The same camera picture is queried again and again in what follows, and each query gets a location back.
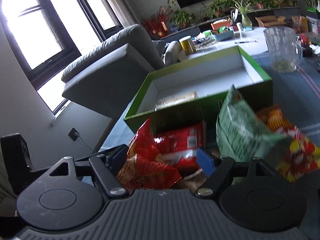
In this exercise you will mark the green cardboard box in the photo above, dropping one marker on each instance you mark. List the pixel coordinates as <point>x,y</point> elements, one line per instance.
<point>191,91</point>

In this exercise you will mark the round white table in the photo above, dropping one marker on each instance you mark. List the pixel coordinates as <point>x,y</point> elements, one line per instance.
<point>253,42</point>

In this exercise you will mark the yellow tin can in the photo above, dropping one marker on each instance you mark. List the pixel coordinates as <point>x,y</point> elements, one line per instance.
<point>187,45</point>

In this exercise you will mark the yellow red crayfish bag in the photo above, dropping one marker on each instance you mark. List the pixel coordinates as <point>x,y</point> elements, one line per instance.
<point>302,157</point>

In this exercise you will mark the open cardboard box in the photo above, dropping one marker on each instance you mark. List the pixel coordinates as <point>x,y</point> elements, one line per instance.
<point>270,21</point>

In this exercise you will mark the wall power socket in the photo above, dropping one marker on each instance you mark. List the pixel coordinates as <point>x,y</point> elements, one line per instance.
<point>73,134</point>

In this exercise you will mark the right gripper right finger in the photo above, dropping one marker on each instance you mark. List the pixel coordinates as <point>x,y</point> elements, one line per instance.
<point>217,170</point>

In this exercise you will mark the red flower decoration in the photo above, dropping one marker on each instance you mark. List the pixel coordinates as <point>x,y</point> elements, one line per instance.
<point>157,24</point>

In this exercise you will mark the red snack bag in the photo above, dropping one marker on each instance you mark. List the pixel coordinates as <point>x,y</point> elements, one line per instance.
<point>178,147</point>

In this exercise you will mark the grey armchair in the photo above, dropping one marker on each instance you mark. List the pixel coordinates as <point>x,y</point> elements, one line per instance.
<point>107,78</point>

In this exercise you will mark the light blue tray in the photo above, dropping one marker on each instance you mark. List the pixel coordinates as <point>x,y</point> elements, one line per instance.
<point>223,36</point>

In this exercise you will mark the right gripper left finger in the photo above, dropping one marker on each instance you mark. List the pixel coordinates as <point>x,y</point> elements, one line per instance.
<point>106,165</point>

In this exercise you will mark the green snack bag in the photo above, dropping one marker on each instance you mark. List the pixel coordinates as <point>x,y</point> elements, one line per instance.
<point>242,136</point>

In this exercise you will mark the red round-cracker bag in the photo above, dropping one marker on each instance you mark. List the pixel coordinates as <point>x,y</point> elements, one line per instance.
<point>144,167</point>

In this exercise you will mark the spider plant in vase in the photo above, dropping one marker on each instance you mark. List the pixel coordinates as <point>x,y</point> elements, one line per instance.
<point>244,7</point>

